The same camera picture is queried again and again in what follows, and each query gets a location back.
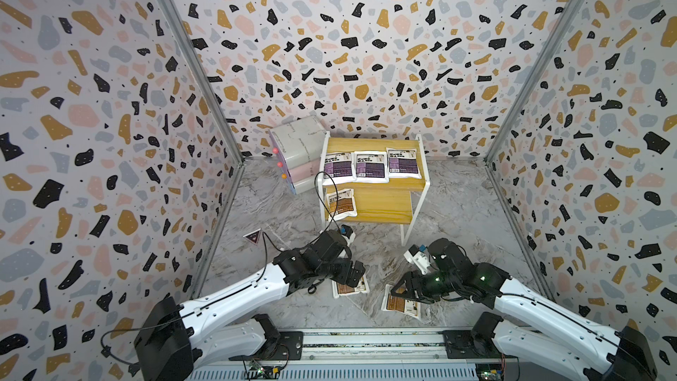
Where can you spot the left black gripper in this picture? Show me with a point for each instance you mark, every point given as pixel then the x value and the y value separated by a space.
pixel 345 278

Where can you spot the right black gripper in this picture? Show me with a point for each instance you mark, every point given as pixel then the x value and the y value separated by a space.
pixel 416 281

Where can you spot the brown coffee bag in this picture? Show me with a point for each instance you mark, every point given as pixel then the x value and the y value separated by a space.
pixel 340 290
pixel 412 310
pixel 341 204

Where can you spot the two-tier wooden white shelf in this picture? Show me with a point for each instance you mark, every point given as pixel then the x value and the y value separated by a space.
pixel 397 202

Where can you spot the purple coffee bag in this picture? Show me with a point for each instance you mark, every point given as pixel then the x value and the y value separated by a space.
pixel 402 163
pixel 371 167
pixel 338 168

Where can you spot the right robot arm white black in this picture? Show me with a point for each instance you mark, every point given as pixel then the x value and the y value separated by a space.
pixel 521 323

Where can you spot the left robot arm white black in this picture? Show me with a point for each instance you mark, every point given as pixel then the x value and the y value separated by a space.
pixel 177 338

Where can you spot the white box behind shelf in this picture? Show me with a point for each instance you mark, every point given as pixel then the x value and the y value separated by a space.
pixel 298 143

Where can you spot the triangular warning sticker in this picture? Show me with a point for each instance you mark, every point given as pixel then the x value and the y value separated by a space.
pixel 254 236

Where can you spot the right corner aluminium profile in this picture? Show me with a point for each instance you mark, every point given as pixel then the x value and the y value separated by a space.
pixel 540 65

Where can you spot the corner aluminium profile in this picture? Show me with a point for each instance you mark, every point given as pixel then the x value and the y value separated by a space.
pixel 184 43
pixel 540 65

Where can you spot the left corner aluminium profile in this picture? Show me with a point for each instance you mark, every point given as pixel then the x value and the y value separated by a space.
pixel 184 43

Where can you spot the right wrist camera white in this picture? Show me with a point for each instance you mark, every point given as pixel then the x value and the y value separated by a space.
pixel 416 255

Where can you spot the aluminium front rail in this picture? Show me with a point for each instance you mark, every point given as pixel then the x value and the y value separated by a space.
pixel 375 354

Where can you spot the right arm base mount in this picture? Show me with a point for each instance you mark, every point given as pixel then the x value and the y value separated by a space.
pixel 460 344

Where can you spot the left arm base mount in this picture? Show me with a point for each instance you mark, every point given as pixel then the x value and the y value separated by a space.
pixel 287 347

